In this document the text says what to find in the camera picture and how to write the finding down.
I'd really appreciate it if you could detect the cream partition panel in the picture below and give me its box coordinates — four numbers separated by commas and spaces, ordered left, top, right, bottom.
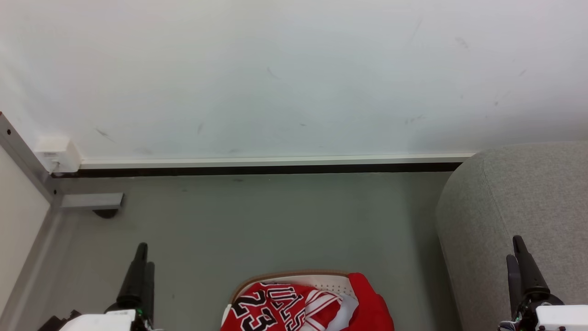
0, 146, 51, 318

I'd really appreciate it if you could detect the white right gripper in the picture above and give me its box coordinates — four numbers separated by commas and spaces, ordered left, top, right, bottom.
498, 235, 588, 331

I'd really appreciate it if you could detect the white and black baseboard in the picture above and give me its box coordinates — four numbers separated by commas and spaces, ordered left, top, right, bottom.
51, 153, 476, 179

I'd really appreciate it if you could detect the red basketball jersey number 23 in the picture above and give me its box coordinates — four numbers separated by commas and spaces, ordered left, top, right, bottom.
220, 282, 359, 331

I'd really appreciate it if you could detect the red cloth garment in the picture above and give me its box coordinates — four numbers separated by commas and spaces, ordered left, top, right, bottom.
338, 273, 395, 331

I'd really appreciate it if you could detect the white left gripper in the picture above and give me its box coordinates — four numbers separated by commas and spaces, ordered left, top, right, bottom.
59, 243, 155, 331

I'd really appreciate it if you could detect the white laundry basket brown rim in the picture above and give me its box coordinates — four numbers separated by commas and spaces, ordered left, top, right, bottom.
221, 270, 361, 331

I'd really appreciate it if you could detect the grey metal partition frame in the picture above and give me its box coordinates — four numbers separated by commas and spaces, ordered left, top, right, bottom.
0, 112, 124, 331

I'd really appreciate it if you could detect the grey fabric sofa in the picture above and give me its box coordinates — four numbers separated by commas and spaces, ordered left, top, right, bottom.
435, 141, 588, 331

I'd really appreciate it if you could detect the white wall socket box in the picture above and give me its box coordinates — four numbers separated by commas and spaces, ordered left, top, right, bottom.
34, 137, 83, 174

